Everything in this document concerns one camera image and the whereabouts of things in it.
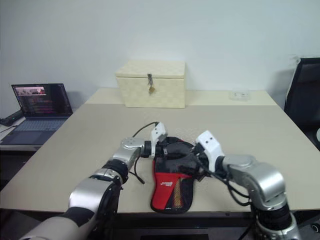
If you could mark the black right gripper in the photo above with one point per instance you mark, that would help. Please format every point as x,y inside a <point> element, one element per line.
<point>202,160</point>

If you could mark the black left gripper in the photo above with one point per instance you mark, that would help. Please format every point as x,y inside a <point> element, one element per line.
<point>162,147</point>

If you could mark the black mesh zipper pouch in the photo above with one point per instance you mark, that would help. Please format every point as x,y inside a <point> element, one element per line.
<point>165,185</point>

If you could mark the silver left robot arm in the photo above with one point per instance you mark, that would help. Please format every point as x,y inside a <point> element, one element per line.
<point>87,192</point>

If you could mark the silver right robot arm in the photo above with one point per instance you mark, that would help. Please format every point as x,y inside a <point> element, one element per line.
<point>262,175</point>

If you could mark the cream woven storage box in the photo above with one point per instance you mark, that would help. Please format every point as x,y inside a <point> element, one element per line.
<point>152,97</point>

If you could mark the brass padlock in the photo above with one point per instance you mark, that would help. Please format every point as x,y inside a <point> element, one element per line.
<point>151,90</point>

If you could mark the grey metal box latch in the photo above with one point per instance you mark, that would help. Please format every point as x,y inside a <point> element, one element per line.
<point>149,78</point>

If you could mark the black office chair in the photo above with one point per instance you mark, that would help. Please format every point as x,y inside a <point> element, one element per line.
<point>305,100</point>

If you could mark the white round object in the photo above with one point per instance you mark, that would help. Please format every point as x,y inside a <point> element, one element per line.
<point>318,135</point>

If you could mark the open blue-grey laptop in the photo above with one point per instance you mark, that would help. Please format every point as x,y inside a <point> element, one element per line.
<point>42,105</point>

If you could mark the black elongated device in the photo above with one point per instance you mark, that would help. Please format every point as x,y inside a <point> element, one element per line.
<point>10,118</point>

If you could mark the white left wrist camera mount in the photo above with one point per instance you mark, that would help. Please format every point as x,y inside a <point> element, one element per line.
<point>158,130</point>

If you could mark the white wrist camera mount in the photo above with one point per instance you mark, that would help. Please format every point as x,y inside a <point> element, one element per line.
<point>212,147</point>
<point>158,130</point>

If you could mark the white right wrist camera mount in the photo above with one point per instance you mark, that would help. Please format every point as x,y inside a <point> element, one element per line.
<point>212,147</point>

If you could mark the black table frame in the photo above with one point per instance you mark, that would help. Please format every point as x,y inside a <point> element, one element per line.
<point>200,221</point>

